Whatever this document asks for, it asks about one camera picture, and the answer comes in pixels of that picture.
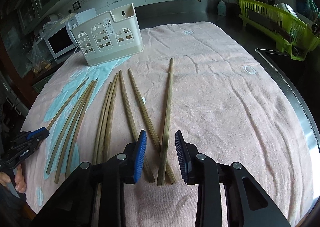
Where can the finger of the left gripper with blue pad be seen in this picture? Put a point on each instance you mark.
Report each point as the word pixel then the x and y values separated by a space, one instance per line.
pixel 37 133

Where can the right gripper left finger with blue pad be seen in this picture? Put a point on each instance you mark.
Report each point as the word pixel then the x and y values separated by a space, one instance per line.
pixel 135 152

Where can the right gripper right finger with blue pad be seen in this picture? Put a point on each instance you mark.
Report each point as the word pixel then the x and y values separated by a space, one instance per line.
pixel 186 152

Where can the person's left hand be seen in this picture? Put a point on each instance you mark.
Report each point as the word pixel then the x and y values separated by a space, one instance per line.
pixel 19 180

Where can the clear plastic bag with food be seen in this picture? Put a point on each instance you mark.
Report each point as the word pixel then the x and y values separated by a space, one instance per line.
pixel 39 55

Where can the pink towel with blue pattern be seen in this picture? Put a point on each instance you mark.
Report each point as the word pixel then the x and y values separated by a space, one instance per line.
pixel 223 101

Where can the white microwave oven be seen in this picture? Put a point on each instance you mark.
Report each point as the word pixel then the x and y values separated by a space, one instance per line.
pixel 58 36

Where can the cream plastic utensil holder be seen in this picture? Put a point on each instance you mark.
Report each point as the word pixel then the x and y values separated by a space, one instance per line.
pixel 109 36

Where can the blue hand soap bottle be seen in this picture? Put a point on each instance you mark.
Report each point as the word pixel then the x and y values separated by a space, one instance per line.
pixel 221 8

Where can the green plastic dish rack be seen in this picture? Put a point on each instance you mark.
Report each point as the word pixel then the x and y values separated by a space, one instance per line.
pixel 291 35

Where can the black wall power socket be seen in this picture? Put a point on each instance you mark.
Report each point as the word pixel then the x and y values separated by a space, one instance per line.
pixel 76 5

